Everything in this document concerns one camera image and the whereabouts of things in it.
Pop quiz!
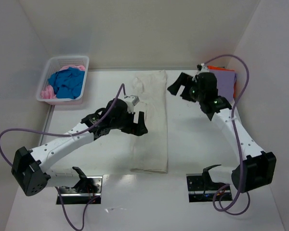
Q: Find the white t shirt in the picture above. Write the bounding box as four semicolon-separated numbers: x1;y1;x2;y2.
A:
130;70;168;173

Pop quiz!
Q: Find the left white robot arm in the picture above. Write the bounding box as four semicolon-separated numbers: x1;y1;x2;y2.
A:
12;95;148;196

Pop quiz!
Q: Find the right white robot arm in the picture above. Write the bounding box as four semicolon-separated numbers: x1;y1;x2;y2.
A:
167;65;276;193

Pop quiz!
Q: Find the folded orange t shirt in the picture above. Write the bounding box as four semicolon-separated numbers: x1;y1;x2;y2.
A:
207;65;237;98

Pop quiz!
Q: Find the folded purple t shirt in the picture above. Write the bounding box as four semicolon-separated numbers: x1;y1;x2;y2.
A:
211;69;238;102

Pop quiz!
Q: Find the blue t shirt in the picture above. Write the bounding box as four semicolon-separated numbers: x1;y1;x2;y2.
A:
48;67;85;100

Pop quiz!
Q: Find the white plastic basket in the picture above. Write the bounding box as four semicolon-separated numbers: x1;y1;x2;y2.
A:
36;55;89;105

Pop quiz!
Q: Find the pink t shirt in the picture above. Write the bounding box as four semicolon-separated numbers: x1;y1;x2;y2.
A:
41;65;86;99

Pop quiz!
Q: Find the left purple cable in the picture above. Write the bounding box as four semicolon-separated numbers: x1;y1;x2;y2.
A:
0;83;126;231

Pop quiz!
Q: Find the purple cable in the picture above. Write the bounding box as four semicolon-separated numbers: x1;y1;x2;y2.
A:
203;54;251;215
0;83;126;231

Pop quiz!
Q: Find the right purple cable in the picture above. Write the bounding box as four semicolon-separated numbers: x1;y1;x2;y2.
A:
203;54;251;215

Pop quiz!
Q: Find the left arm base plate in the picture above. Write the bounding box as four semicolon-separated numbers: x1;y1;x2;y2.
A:
59;176;103;205

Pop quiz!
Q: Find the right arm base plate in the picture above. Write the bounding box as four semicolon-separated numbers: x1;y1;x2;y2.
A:
186;174;224;203

